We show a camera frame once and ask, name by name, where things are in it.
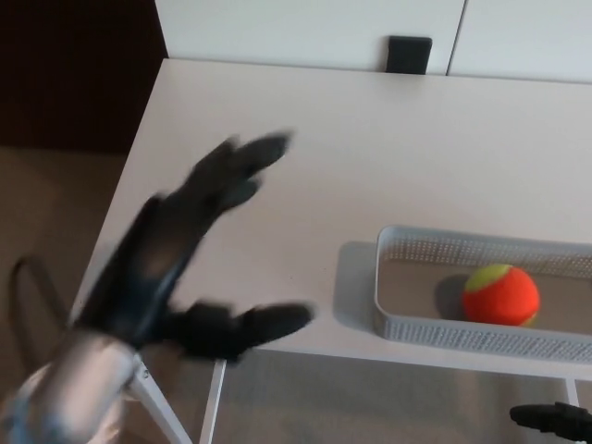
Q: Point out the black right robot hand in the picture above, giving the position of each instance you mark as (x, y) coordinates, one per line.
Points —
(550, 418)

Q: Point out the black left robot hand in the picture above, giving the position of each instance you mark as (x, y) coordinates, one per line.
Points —
(185, 259)

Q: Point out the orange and yellow tennis ball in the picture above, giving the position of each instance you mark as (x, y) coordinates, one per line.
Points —
(501, 296)

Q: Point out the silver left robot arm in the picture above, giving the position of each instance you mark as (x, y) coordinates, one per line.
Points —
(69, 388)

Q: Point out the grey perforated metal basket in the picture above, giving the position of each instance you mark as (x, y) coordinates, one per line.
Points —
(416, 324)

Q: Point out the white cabinet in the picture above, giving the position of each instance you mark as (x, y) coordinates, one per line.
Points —
(324, 28)

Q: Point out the white metal table frame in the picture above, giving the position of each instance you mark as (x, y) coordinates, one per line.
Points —
(208, 402)

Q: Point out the black rectangular wall box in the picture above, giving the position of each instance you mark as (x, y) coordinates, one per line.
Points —
(409, 54)

